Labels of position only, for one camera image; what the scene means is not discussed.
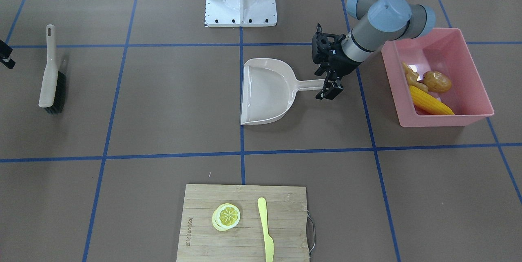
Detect beige plastic dustpan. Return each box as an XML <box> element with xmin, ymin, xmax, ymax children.
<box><xmin>240</xmin><ymin>58</ymin><xmax>324</xmax><ymax>126</ymax></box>

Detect pink plastic bin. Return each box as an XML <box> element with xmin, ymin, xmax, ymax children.
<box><xmin>381</xmin><ymin>28</ymin><xmax>495</xmax><ymax>128</ymax></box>

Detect beige hand brush black bristles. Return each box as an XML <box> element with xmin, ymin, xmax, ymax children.
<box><xmin>38</xmin><ymin>24</ymin><xmax>66</xmax><ymax>114</ymax></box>

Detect tan toy ginger root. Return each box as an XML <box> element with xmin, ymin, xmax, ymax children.
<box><xmin>402</xmin><ymin>62</ymin><xmax>429</xmax><ymax>93</ymax></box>

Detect yellow toy lemon slice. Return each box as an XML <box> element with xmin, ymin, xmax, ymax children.
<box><xmin>211</xmin><ymin>204</ymin><xmax>241</xmax><ymax>231</ymax></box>

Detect yellow toy corn cob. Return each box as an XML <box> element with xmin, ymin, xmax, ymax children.
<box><xmin>408</xmin><ymin>85</ymin><xmax>455</xmax><ymax>115</ymax></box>

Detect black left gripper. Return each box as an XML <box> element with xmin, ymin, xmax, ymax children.
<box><xmin>312</xmin><ymin>24</ymin><xmax>361</xmax><ymax>100</ymax></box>

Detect brown toy potato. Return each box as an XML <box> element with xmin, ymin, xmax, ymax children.
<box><xmin>421</xmin><ymin>71</ymin><xmax>453</xmax><ymax>93</ymax></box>

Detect bamboo cutting board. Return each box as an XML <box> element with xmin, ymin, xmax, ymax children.
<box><xmin>176</xmin><ymin>184</ymin><xmax>311</xmax><ymax>262</ymax></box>

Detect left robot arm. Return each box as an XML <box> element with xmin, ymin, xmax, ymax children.
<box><xmin>312</xmin><ymin>0</ymin><xmax>436</xmax><ymax>100</ymax></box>

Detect yellow plastic toy knife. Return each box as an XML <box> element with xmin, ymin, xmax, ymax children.
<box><xmin>257</xmin><ymin>197</ymin><xmax>274</xmax><ymax>262</ymax></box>

